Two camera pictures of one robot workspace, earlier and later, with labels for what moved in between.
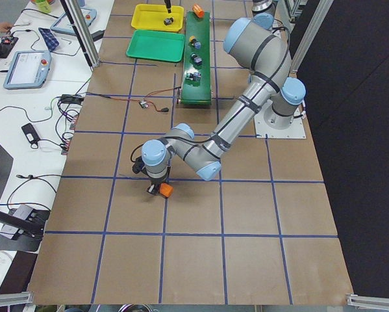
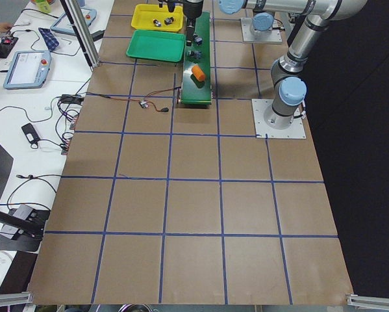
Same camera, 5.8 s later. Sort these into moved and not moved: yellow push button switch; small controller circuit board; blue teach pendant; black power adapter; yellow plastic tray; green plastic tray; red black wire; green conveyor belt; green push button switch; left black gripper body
Moved: left black gripper body; green push button switch; yellow push button switch
Not moved: blue teach pendant; black power adapter; green plastic tray; red black wire; green conveyor belt; yellow plastic tray; small controller circuit board
